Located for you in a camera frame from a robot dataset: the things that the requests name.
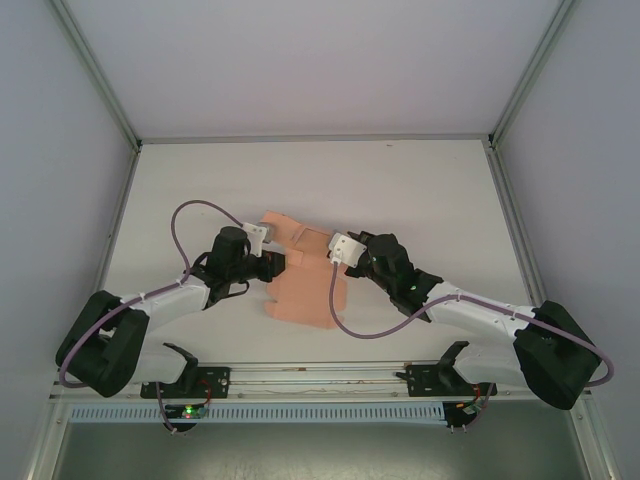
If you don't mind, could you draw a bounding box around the tan paper box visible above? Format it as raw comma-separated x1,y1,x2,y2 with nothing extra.
259,209,351,332

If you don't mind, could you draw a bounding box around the circuit board with green light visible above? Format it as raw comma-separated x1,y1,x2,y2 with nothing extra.
166,403,210,421

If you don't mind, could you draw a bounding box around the aluminium back frame rail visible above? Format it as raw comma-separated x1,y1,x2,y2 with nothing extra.
137,131,494,147

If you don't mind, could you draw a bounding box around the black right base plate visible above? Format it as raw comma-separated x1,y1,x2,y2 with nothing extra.
394,363,497,399

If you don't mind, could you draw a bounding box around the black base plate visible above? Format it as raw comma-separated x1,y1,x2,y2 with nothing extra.
140,366,232,401
394,363,497,399

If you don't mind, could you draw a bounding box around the aluminium mounting rail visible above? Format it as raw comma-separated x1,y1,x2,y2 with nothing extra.
48,358,596,404

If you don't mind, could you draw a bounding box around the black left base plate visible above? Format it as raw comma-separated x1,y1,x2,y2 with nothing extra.
140,366,232,401

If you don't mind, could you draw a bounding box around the aluminium side frame rail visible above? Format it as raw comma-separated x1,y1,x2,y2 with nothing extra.
97,144,141,301
485,144,549,307

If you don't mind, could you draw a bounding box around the white slotted cable duct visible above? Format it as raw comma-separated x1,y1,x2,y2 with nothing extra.
68,402,447,425

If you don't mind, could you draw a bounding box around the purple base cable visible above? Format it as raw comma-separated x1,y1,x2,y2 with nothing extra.
469,382,499,434
156,380,180,437

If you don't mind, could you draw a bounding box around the aluminium frame post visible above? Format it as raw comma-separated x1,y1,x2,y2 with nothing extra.
24,399,69,480
569,399,624,480
488,0,584,151
48,0,142,151

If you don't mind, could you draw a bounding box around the aluminium lower frame post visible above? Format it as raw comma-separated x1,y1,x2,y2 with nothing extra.
24,399,69,480
569,399,624,480

